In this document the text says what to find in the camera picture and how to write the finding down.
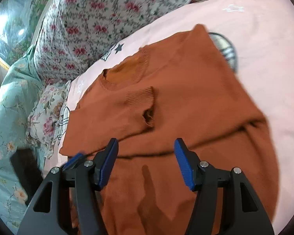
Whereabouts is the rust orange knit sweater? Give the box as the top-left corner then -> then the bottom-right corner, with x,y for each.
60,24 -> 278,234

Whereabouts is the cream rose floral pillow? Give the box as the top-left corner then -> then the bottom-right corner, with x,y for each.
26,81 -> 71,158

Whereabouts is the teal floral bedding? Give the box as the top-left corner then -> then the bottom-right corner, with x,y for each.
0,46 -> 44,234

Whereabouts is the white red floral quilt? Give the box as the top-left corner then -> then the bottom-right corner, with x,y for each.
34,0 -> 206,84

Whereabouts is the pink heart-print bed sheet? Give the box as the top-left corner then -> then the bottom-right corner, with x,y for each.
41,0 -> 294,234

